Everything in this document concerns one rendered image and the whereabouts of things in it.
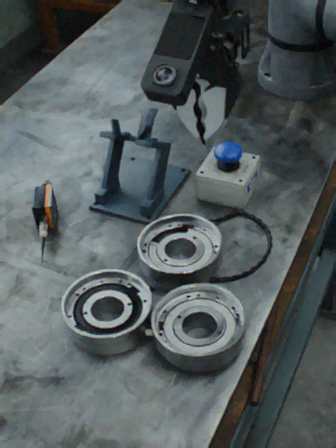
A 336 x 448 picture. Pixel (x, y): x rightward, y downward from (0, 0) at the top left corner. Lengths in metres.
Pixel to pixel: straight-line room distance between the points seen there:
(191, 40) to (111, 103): 0.52
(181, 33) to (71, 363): 0.38
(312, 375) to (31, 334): 1.04
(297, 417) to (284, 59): 0.88
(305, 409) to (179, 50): 1.16
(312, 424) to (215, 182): 0.87
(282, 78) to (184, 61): 0.51
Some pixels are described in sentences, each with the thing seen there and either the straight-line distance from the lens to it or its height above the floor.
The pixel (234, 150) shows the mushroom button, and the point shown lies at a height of 0.87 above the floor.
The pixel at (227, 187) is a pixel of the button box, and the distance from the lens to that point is 0.91.
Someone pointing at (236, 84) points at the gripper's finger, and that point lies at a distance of 0.72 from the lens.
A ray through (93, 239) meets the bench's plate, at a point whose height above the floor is 0.80.
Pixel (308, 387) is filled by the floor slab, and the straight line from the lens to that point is 1.71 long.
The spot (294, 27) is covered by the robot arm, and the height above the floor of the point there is 0.93.
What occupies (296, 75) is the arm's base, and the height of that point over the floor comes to 0.84.
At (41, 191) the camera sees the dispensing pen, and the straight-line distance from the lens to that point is 0.94.
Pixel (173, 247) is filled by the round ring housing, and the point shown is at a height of 0.82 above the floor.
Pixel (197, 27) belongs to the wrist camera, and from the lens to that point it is 0.68.
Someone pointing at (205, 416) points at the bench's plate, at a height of 0.80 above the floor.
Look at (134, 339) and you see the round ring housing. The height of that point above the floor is 0.82.
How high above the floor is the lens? 1.41
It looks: 41 degrees down
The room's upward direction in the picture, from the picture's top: 5 degrees counter-clockwise
